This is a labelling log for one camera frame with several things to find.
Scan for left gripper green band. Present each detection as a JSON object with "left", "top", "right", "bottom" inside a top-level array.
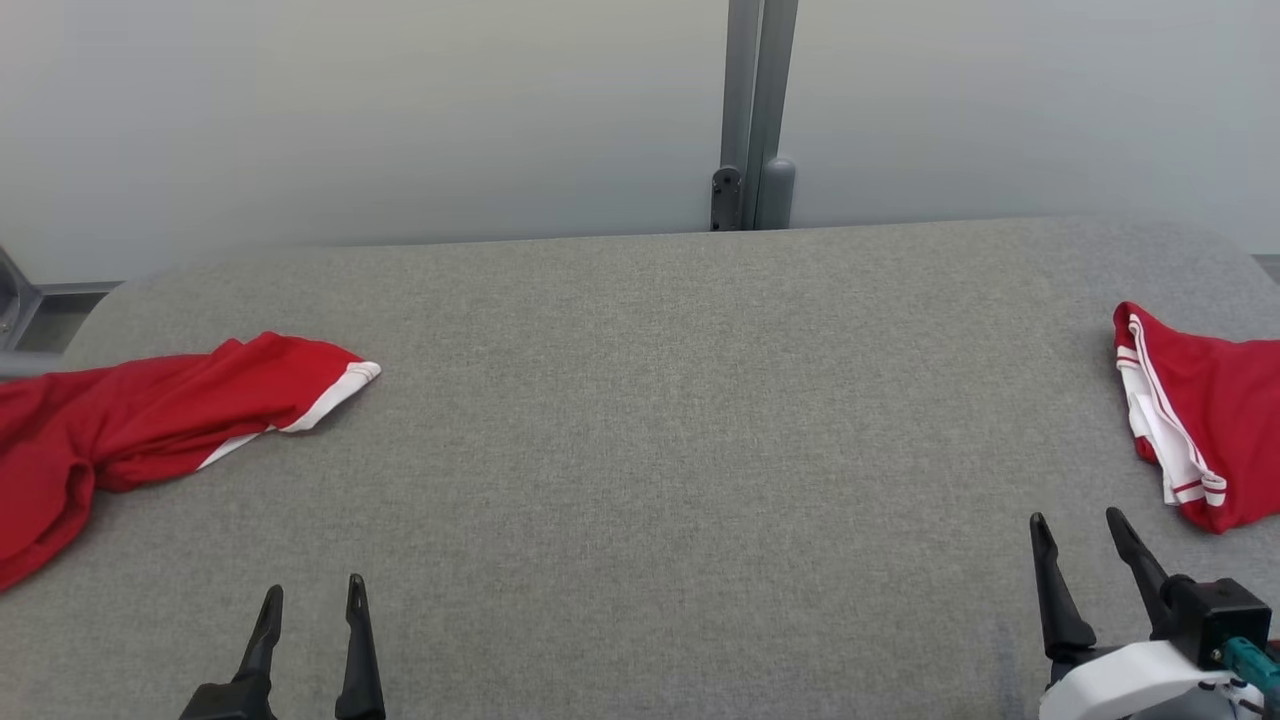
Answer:
[{"left": 180, "top": 573, "right": 387, "bottom": 720}]

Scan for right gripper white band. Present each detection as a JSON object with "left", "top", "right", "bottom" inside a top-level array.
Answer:
[{"left": 1030, "top": 506, "right": 1243, "bottom": 720}]

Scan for red basketball jersey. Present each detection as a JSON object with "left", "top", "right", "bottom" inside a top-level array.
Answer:
[{"left": 1113, "top": 302, "right": 1280, "bottom": 535}]

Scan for red shorts with white stripe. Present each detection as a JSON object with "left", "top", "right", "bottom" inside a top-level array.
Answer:
[{"left": 0, "top": 332, "right": 382, "bottom": 594}]

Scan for grey wheeled metal stand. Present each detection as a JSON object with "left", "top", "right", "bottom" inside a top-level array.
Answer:
[{"left": 0, "top": 245, "right": 71, "bottom": 379}]

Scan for grey metal partition post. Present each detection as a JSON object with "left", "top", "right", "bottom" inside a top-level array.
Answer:
[{"left": 710, "top": 0, "right": 800, "bottom": 232}]

